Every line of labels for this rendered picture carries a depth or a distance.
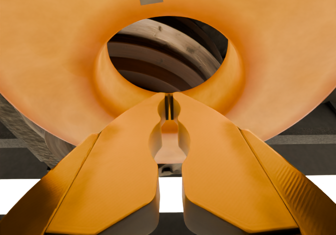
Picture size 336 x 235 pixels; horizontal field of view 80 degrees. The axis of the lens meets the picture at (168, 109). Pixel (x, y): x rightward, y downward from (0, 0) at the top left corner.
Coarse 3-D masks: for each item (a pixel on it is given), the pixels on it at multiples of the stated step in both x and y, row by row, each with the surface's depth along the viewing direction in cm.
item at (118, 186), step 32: (160, 96) 11; (128, 128) 8; (160, 128) 9; (96, 160) 7; (128, 160) 7; (96, 192) 6; (128, 192) 6; (64, 224) 5; (96, 224) 5; (128, 224) 6
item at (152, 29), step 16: (160, 16) 33; (128, 32) 30; (144, 32) 31; (160, 32) 31; (176, 32) 31; (192, 32) 36; (176, 48) 33; (192, 48) 33; (208, 48) 38; (208, 64) 35; (32, 128) 48
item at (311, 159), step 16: (320, 112) 897; (0, 128) 855; (272, 144) 789; (288, 144) 789; (304, 144) 788; (320, 144) 787; (0, 160) 755; (16, 160) 754; (32, 160) 754; (288, 160) 743; (304, 160) 743; (320, 160) 742; (0, 176) 713; (16, 176) 713; (32, 176) 712; (160, 176) 707; (176, 176) 707; (160, 224) 607; (176, 224) 607
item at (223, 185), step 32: (192, 128) 8; (224, 128) 8; (192, 160) 7; (224, 160) 7; (256, 160) 7; (192, 192) 6; (224, 192) 6; (256, 192) 6; (192, 224) 6; (224, 224) 5; (256, 224) 5; (288, 224) 5
